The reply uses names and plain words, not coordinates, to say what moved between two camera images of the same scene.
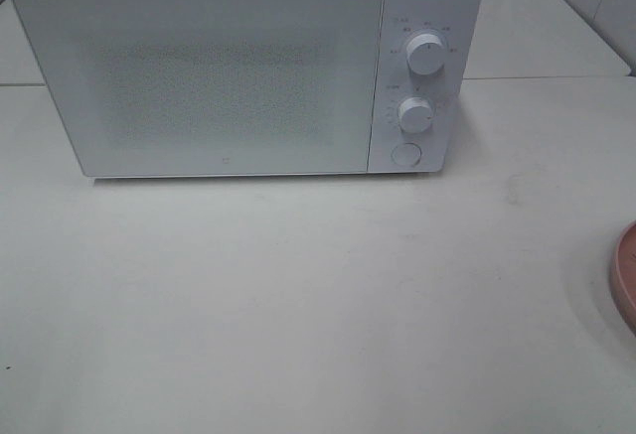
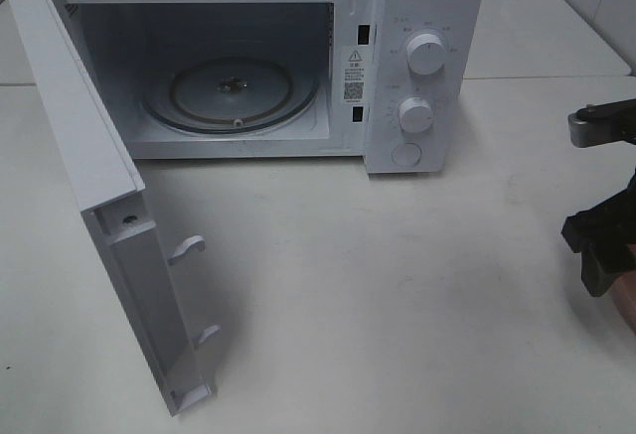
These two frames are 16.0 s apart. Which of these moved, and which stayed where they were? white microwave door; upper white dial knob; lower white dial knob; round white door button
Moved: white microwave door
Stayed: lower white dial knob; round white door button; upper white dial knob
